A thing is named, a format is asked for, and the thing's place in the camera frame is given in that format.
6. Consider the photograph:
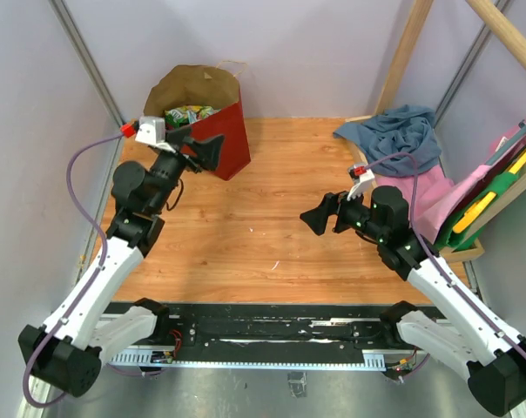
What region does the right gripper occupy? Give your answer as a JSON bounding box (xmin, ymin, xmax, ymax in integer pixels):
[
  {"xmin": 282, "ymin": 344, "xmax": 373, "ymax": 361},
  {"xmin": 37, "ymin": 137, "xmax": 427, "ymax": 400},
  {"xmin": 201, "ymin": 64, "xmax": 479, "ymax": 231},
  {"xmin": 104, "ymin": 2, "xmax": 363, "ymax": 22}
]
[{"xmin": 300, "ymin": 182, "xmax": 386, "ymax": 243}]

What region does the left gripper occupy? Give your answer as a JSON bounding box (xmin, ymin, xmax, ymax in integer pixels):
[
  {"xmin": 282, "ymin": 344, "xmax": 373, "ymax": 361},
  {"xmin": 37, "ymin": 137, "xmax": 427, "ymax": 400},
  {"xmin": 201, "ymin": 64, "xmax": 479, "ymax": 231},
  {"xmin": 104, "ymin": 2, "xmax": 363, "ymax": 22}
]
[{"xmin": 149, "ymin": 127, "xmax": 225, "ymax": 213}]

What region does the teal candy packet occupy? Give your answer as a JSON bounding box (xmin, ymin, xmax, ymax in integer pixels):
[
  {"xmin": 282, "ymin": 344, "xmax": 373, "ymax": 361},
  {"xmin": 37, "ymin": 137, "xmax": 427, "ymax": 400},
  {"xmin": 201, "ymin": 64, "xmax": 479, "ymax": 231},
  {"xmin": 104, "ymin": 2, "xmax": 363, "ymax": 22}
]
[{"xmin": 186, "ymin": 105, "xmax": 219, "ymax": 124}]

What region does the red brown paper bag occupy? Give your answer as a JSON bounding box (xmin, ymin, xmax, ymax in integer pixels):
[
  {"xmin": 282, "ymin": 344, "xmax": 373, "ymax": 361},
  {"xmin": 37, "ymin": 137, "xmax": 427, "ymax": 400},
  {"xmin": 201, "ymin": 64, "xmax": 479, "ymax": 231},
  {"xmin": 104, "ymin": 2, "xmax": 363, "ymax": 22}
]
[{"xmin": 143, "ymin": 64, "xmax": 251, "ymax": 180}]

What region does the pink shirt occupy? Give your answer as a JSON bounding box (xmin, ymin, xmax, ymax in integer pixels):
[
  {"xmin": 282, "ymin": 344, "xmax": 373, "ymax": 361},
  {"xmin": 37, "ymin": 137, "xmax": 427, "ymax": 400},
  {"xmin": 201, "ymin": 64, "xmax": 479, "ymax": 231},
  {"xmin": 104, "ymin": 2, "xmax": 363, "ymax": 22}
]
[{"xmin": 377, "ymin": 128, "xmax": 526, "ymax": 246}]

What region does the yellow clothes hanger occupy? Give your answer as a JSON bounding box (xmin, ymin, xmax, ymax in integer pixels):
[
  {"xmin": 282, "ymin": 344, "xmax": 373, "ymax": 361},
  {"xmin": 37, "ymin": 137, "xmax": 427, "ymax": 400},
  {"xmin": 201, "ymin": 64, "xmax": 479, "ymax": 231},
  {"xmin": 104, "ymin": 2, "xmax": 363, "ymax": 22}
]
[{"xmin": 452, "ymin": 146, "xmax": 526, "ymax": 233}]

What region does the green Fox's candy packet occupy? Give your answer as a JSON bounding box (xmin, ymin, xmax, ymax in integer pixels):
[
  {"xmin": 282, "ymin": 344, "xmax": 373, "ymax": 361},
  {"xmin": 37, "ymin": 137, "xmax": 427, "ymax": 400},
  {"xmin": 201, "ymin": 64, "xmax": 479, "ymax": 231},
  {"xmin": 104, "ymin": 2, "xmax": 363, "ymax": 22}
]
[{"xmin": 165, "ymin": 106, "xmax": 197, "ymax": 128}]

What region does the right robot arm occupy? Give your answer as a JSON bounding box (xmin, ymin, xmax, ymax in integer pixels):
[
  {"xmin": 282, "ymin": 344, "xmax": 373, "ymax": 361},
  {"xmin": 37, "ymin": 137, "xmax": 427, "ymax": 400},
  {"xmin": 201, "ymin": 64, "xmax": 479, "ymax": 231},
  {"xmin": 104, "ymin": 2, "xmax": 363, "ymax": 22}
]
[{"xmin": 300, "ymin": 186, "xmax": 526, "ymax": 417}]

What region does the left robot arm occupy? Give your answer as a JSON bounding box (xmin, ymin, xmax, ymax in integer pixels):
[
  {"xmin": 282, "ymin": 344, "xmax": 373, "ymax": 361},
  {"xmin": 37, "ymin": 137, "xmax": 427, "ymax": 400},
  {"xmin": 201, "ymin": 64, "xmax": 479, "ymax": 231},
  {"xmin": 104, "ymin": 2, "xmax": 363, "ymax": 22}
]
[{"xmin": 18, "ymin": 122, "xmax": 225, "ymax": 408}]

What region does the blue grey shirt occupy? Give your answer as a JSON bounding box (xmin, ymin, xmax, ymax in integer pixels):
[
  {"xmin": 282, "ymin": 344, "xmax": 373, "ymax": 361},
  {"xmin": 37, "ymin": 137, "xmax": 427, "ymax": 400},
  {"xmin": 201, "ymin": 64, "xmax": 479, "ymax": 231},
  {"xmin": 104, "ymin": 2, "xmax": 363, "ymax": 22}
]
[{"xmin": 334, "ymin": 104, "xmax": 442, "ymax": 178}]

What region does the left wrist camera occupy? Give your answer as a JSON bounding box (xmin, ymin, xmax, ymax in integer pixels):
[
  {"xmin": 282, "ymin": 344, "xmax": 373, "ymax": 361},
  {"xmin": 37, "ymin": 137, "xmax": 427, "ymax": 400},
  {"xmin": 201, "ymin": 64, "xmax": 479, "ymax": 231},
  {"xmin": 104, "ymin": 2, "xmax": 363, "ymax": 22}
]
[{"xmin": 135, "ymin": 116, "xmax": 165, "ymax": 146}]

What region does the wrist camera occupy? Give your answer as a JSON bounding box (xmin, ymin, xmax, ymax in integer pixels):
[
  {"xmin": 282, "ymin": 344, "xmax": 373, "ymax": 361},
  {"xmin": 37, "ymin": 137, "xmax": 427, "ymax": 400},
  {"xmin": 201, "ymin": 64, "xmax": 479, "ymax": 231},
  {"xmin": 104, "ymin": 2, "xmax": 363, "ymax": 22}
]
[
  {"xmin": 347, "ymin": 163, "xmax": 375, "ymax": 201},
  {"xmin": 135, "ymin": 116, "xmax": 165, "ymax": 146}
]

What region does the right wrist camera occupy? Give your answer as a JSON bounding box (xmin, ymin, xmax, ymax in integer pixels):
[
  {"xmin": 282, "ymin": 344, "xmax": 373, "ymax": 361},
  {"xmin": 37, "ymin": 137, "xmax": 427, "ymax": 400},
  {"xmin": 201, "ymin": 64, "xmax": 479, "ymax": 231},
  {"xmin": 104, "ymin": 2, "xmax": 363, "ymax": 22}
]
[{"xmin": 347, "ymin": 163, "xmax": 375, "ymax": 201}]

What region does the white cable duct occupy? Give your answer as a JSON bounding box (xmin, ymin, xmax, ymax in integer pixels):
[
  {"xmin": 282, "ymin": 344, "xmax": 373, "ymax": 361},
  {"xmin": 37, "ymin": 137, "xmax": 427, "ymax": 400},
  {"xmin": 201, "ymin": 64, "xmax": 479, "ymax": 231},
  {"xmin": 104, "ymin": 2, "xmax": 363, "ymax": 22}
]
[{"xmin": 110, "ymin": 344, "xmax": 387, "ymax": 372}]

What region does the aluminium corner post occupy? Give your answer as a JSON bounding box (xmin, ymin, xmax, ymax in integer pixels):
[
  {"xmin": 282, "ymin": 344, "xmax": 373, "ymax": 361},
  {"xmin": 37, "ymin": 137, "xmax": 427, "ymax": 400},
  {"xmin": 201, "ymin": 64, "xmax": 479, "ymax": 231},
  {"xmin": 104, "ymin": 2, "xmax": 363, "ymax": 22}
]
[{"xmin": 47, "ymin": 0, "xmax": 128, "ymax": 131}]

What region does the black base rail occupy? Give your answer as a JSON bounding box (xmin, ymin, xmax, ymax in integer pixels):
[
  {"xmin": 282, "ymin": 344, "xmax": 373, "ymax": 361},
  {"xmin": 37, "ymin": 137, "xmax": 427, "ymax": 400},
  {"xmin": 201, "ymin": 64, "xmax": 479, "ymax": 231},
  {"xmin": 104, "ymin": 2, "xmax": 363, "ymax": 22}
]
[{"xmin": 111, "ymin": 303, "xmax": 421, "ymax": 374}]

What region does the wooden clothes rack frame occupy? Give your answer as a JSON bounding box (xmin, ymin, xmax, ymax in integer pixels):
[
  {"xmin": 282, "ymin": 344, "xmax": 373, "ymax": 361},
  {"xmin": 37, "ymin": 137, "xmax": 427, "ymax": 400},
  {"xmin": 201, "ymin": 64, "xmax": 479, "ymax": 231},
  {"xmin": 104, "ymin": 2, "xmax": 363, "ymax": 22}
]
[{"xmin": 344, "ymin": 0, "xmax": 526, "ymax": 265}]

